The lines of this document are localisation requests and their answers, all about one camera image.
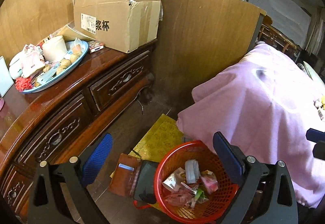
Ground red snack wrapper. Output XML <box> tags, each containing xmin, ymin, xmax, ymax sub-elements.
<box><xmin>200</xmin><ymin>170</ymin><xmax>219</xmax><ymax>194</ymax></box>

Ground light blue medicine box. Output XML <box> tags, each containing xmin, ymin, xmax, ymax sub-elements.
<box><xmin>184</xmin><ymin>160</ymin><xmax>200</xmax><ymax>184</ymax></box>

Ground white paper cup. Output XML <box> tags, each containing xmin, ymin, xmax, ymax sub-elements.
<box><xmin>162</xmin><ymin>167</ymin><xmax>186</xmax><ymax>192</ymax></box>

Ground green white wrapper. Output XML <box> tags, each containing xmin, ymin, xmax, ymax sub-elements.
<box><xmin>190</xmin><ymin>188</ymin><xmax>209</xmax><ymax>209</ymax></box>

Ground white pillow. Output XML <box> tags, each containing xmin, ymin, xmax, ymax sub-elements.
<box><xmin>303</xmin><ymin>61</ymin><xmax>324</xmax><ymax>88</ymax></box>

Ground purple patterned bed blanket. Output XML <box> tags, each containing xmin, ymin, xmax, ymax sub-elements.
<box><xmin>177</xmin><ymin>44</ymin><xmax>324</xmax><ymax>208</ymax></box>

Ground brown leather wallet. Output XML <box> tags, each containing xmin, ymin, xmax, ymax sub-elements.
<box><xmin>108</xmin><ymin>154</ymin><xmax>142</xmax><ymax>198</ymax></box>

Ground dark carved wooden dresser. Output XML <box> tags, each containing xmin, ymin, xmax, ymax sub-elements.
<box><xmin>1</xmin><ymin>41</ymin><xmax>155</xmax><ymax>223</ymax></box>

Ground black phone on floor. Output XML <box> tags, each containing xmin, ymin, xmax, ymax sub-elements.
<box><xmin>133</xmin><ymin>160</ymin><xmax>159</xmax><ymax>204</ymax></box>

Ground red plastic waste basket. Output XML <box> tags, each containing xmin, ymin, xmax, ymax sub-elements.
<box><xmin>154</xmin><ymin>140</ymin><xmax>238</xmax><ymax>223</ymax></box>

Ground white projection screen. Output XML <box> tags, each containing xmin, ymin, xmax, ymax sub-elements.
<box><xmin>249</xmin><ymin>0</ymin><xmax>311</xmax><ymax>47</ymax></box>

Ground yellow patterned floor mat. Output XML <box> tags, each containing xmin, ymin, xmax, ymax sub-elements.
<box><xmin>108</xmin><ymin>113</ymin><xmax>186</xmax><ymax>213</ymax></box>

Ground blue tray of clutter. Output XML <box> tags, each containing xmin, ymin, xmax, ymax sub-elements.
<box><xmin>9</xmin><ymin>35</ymin><xmax>89</xmax><ymax>94</ymax></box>

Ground brown cardboard box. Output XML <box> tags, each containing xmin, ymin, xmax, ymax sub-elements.
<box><xmin>73</xmin><ymin>0</ymin><xmax>162</xmax><ymax>53</ymax></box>

